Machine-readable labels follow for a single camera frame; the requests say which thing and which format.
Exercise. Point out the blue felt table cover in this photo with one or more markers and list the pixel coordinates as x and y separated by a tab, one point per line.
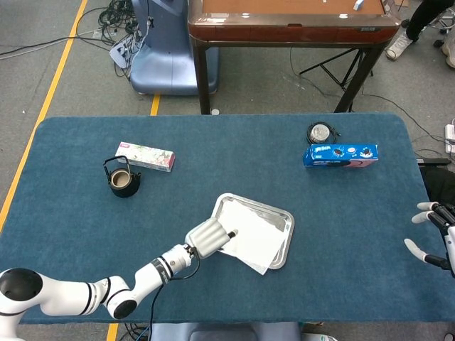
249	160

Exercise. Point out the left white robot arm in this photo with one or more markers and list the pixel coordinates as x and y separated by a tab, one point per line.
64	298

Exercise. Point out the black tripod stand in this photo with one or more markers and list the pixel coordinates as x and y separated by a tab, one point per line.
336	72

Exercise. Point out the blue Oreo cookie box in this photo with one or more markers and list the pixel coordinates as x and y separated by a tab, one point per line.
337	158

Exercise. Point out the white paper sheet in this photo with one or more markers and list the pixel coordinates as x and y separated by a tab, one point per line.
256	238

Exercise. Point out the floral cling film box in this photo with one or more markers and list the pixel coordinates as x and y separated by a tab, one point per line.
145	156

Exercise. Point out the wheeled office chair base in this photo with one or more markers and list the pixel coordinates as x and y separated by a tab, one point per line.
439	43

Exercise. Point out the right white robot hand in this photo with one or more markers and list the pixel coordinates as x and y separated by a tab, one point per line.
451	245

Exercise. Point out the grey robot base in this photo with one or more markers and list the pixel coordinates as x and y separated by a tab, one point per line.
220	334

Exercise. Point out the black flat bar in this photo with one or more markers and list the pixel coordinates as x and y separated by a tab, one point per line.
433	162

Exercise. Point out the rectangular metal tray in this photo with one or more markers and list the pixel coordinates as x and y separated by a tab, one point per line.
286	220

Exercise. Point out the white power strip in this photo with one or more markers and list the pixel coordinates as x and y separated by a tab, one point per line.
450	138

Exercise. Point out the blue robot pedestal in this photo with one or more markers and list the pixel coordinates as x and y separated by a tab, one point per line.
167	53

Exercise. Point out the person in black trousers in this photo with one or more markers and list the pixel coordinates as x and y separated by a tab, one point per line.
423	17

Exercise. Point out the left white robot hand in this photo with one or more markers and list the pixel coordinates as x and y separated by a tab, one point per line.
208	238

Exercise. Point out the brown mahjong table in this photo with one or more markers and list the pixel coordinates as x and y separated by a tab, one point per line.
284	32

